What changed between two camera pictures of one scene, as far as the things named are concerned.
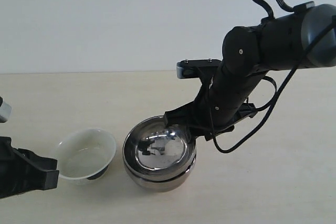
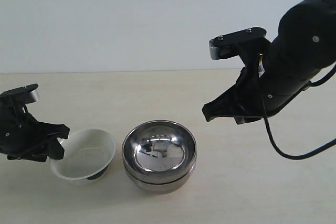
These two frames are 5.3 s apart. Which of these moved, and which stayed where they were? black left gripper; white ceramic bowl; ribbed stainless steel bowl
Moved: black left gripper
Stayed: ribbed stainless steel bowl; white ceramic bowl
